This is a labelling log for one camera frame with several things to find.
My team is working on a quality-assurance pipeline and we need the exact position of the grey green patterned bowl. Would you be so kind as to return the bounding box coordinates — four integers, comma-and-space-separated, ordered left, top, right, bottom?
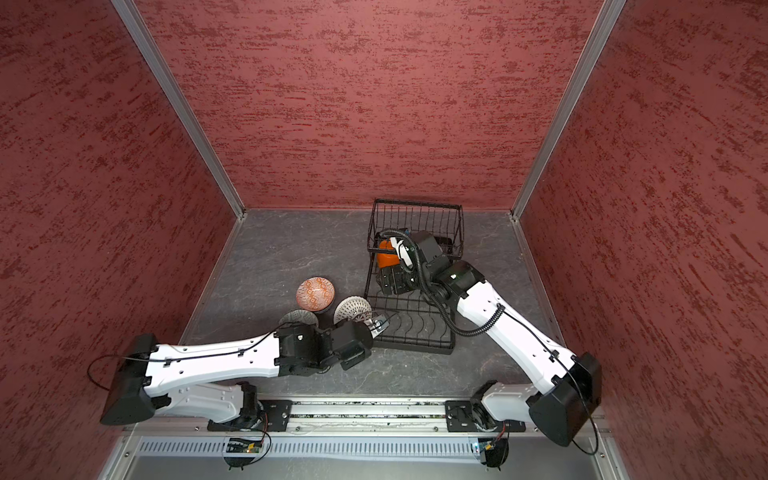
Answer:
279, 309, 319, 327

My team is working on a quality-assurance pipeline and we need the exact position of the orange square bowl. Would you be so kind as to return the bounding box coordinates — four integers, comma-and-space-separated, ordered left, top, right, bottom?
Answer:
376, 239, 400, 270

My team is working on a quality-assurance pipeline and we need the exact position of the white lattice patterned bowl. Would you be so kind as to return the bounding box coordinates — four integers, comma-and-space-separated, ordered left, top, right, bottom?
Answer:
333, 296, 372, 324

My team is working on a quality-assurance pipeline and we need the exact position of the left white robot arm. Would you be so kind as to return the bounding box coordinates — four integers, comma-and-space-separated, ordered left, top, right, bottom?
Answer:
100, 315, 388, 430

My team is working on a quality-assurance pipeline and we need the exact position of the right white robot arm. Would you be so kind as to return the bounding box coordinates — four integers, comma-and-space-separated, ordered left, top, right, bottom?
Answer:
380, 229, 602, 447

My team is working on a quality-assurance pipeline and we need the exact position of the red patterned bowl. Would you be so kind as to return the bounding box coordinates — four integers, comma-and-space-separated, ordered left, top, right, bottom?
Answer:
295, 277, 336, 312

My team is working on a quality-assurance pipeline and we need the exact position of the right corner aluminium profile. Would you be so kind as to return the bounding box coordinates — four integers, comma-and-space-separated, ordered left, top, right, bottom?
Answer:
510, 0, 626, 222

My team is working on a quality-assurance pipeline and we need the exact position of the corner aluminium profile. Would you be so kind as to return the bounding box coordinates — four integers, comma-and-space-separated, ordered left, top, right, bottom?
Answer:
510, 0, 626, 222
111, 0, 247, 221

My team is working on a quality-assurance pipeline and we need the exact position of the left corner aluminium profile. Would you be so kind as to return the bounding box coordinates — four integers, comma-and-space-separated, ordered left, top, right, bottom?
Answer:
111, 0, 247, 221

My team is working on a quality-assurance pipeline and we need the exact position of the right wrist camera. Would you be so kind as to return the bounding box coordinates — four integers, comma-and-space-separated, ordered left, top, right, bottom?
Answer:
389, 236, 414, 269

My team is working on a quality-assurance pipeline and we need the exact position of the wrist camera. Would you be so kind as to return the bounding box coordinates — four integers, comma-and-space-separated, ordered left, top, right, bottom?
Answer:
364, 315, 389, 338
389, 236, 414, 269

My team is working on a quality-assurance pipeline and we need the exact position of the black wire dish rack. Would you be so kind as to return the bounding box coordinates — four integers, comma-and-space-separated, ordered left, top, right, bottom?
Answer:
363, 199, 464, 355

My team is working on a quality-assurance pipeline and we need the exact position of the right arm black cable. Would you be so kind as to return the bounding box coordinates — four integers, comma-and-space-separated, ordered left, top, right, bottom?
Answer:
379, 229, 506, 338

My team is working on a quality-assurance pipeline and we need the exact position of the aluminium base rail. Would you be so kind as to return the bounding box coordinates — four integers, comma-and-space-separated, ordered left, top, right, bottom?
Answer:
119, 391, 489, 434

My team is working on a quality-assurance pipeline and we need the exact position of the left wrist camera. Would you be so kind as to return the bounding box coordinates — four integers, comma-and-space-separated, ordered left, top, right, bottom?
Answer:
364, 315, 389, 338

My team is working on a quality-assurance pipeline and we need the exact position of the perforated cable duct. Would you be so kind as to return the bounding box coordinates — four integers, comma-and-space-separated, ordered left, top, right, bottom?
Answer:
136, 437, 480, 462

